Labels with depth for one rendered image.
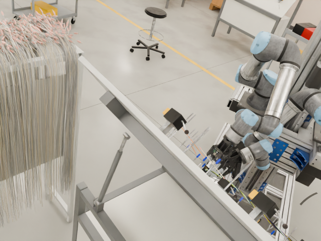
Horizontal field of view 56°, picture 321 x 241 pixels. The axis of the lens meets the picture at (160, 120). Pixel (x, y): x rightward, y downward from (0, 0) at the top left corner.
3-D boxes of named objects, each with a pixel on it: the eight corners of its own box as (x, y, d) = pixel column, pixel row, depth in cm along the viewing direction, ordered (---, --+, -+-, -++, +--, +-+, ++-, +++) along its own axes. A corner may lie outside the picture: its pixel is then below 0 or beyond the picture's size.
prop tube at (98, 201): (99, 202, 131) (121, 148, 117) (102, 206, 129) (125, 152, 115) (92, 204, 128) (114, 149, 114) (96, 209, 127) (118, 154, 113)
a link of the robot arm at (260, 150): (274, 155, 155) (272, 145, 150) (255, 163, 156) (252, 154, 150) (266, 144, 161) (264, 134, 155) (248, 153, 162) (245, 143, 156)
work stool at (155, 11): (126, 54, 466) (133, 10, 424) (138, 41, 511) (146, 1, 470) (160, 65, 461) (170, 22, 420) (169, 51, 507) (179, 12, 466)
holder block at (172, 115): (169, 143, 86) (191, 121, 87) (151, 126, 94) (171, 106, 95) (176, 151, 89) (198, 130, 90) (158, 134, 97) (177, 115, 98)
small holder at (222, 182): (224, 204, 103) (239, 190, 104) (208, 189, 110) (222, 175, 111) (229, 210, 106) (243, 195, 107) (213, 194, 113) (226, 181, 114)
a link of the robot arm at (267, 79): (272, 99, 187) (282, 81, 179) (251, 92, 189) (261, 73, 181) (272, 90, 197) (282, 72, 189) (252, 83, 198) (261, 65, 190)
